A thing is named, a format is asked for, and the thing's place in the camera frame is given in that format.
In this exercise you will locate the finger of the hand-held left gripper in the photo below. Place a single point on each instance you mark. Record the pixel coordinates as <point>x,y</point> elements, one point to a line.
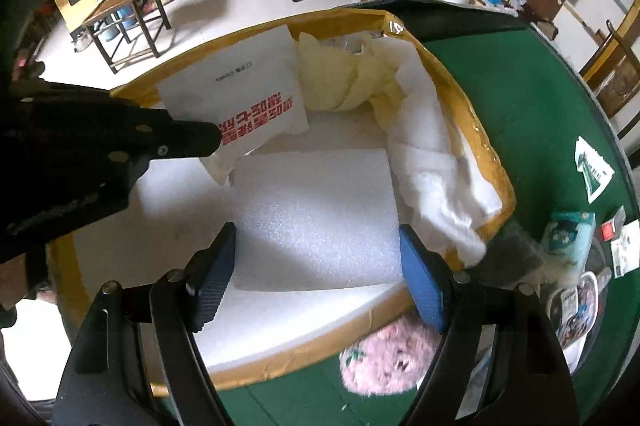
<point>190,138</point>

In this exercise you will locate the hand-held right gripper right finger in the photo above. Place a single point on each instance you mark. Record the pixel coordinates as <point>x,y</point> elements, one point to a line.
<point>425,281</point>

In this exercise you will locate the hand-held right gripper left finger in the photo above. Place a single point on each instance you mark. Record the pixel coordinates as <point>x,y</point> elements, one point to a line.
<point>215,281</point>

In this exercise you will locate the white bag with red print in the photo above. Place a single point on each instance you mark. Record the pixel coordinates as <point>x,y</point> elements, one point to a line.
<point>240,75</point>

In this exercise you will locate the yellow taped foam box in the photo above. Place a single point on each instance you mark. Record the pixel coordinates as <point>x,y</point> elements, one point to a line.
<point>300,348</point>

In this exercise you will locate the white foam sheet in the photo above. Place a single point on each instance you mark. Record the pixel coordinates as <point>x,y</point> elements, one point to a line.
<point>315,221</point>

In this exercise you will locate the teal tissue pack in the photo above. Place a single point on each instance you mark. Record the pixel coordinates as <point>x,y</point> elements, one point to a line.
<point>570,236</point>

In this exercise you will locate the clear pouch with printed figures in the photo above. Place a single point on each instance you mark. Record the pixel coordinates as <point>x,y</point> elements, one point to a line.
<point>575,311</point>

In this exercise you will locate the pale yellow cloth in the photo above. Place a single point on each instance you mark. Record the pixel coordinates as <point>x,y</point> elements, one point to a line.
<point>335,75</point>

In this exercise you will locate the pink plush toy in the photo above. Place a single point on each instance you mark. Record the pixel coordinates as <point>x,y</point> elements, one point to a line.
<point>385,361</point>

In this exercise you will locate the clear box with red end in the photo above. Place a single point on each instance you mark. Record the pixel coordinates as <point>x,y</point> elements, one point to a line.
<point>609,231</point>

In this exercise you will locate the green white packet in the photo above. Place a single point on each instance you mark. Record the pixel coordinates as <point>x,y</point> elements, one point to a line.
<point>592,171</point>

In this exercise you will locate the dark wooden armchair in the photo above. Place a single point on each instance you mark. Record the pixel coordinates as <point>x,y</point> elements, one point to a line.
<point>620,85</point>

